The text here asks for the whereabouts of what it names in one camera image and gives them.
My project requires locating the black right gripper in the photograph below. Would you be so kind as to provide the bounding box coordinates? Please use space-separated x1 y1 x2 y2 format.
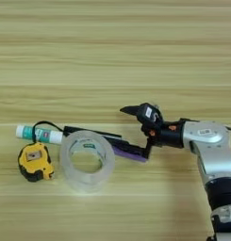
108 104 186 160

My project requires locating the purple rectangular block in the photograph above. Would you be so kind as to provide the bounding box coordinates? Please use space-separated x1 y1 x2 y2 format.
111 145 149 164

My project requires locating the clear adhesive tape roll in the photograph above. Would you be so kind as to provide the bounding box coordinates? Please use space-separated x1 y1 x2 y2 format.
58 129 116 194

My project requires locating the small black box white label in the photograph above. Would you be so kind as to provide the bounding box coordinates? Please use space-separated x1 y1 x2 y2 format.
136 102 164 127

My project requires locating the black marker pen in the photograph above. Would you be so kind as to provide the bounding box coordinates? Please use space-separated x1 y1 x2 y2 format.
62 125 124 141

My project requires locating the yellow black tape measure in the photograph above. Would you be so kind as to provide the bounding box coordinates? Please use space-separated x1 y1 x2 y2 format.
17 120 65 184

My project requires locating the white green glue stick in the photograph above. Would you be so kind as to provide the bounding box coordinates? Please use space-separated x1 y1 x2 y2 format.
15 124 64 146

